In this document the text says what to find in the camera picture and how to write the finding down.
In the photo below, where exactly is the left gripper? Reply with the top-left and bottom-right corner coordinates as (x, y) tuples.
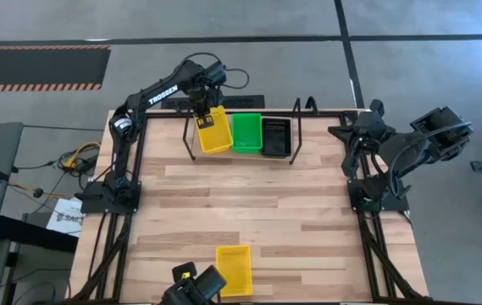
(189, 80), (224, 130)

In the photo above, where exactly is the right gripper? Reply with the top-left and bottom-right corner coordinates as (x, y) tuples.
(329, 110), (396, 143)

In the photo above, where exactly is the black perforated metal bar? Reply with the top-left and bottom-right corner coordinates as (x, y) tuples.
(160, 94), (266, 110)

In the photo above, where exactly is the white printed paper sheet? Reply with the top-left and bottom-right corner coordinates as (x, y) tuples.
(45, 197), (86, 237)

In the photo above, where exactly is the black mat with orange stripes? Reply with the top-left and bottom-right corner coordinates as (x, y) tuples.
(0, 45), (113, 93)

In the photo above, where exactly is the black desk beam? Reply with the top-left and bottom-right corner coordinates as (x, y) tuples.
(0, 214), (80, 254)

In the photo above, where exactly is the black shelf side frame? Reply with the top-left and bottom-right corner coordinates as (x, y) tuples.
(289, 96), (321, 166)
(172, 92), (199, 162)

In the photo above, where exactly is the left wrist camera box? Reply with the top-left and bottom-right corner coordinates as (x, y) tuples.
(206, 62), (228, 86)

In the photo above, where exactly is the yellow cable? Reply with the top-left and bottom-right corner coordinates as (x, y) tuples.
(9, 141), (102, 201)

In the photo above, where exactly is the black aluminium rig frame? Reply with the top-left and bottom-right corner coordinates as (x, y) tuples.
(67, 108), (430, 304)

